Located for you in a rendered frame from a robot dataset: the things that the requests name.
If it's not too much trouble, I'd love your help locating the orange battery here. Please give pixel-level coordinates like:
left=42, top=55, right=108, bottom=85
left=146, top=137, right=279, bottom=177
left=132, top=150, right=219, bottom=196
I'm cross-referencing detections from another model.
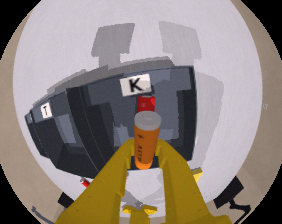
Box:
left=134, top=111, right=161, bottom=170

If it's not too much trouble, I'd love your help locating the yellow rectangular pad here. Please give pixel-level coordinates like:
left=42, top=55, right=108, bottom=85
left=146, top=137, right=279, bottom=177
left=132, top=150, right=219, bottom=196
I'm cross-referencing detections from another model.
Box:
left=191, top=168, right=203, bottom=183

